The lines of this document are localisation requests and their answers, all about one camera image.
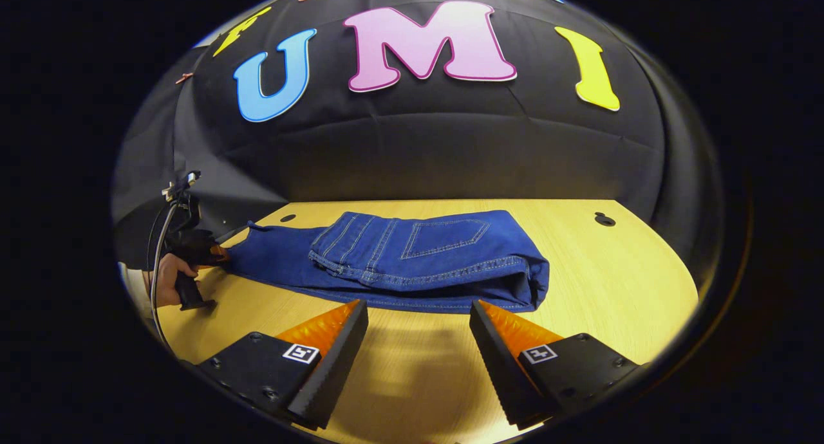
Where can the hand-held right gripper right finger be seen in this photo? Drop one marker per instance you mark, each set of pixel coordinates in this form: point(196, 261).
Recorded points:
point(499, 367)

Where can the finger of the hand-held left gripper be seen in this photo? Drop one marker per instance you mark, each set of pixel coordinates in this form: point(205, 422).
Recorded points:
point(219, 256)
point(232, 233)

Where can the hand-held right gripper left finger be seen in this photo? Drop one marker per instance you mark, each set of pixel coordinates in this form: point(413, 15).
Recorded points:
point(335, 360)

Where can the blue denim jeans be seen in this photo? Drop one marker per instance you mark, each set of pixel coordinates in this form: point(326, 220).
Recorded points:
point(438, 264)

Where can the black backdrop cloth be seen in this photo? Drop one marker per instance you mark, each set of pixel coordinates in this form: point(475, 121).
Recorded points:
point(450, 148)

